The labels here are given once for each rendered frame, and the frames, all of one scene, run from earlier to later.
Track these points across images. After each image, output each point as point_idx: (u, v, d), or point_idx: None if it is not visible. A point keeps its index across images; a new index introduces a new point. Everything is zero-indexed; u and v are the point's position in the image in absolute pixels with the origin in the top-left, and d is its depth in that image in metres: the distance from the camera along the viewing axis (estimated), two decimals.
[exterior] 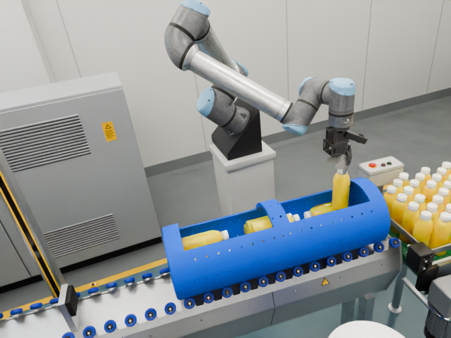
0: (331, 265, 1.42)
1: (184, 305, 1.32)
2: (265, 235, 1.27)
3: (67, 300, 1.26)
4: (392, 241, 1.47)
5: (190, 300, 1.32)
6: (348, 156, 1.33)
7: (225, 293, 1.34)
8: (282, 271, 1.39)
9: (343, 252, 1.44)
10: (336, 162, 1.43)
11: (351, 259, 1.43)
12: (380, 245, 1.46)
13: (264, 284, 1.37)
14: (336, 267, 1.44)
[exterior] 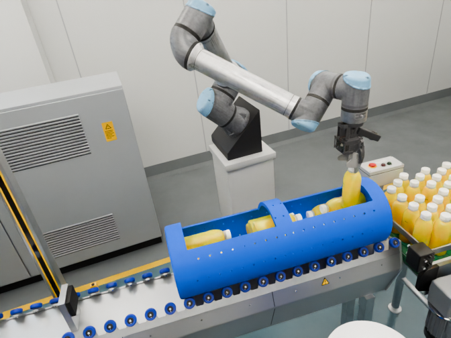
0: (330, 264, 1.42)
1: (184, 302, 1.32)
2: (268, 235, 1.27)
3: (67, 300, 1.26)
4: (392, 241, 1.47)
5: (190, 301, 1.32)
6: (361, 154, 1.26)
7: (225, 292, 1.34)
8: (284, 273, 1.39)
9: (345, 251, 1.44)
10: (347, 160, 1.36)
11: (349, 260, 1.43)
12: (380, 245, 1.46)
13: (262, 284, 1.37)
14: (336, 267, 1.44)
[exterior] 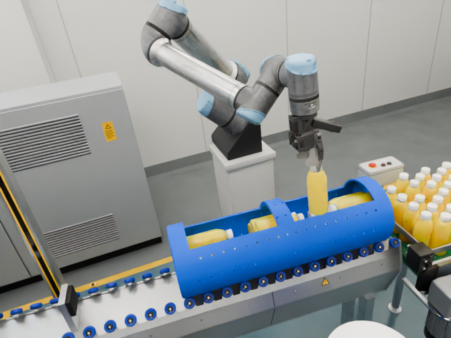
0: (329, 263, 1.42)
1: (184, 300, 1.32)
2: (270, 234, 1.27)
3: (67, 300, 1.26)
4: (392, 241, 1.47)
5: (191, 302, 1.32)
6: (319, 149, 1.09)
7: (225, 292, 1.34)
8: (285, 275, 1.39)
9: (347, 251, 1.44)
10: (309, 157, 1.19)
11: (348, 260, 1.43)
12: (381, 246, 1.46)
13: (262, 284, 1.37)
14: (336, 267, 1.44)
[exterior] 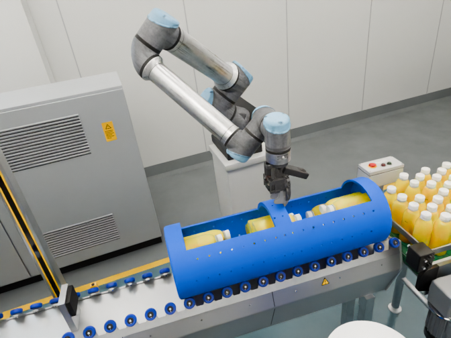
0: (330, 265, 1.42)
1: (184, 303, 1.32)
2: (267, 235, 1.27)
3: (67, 300, 1.26)
4: (392, 241, 1.47)
5: (190, 301, 1.32)
6: (287, 194, 1.28)
7: (225, 292, 1.34)
8: (284, 272, 1.39)
9: (345, 251, 1.44)
10: None
11: (350, 259, 1.43)
12: (380, 245, 1.46)
13: (263, 284, 1.37)
14: (336, 267, 1.44)
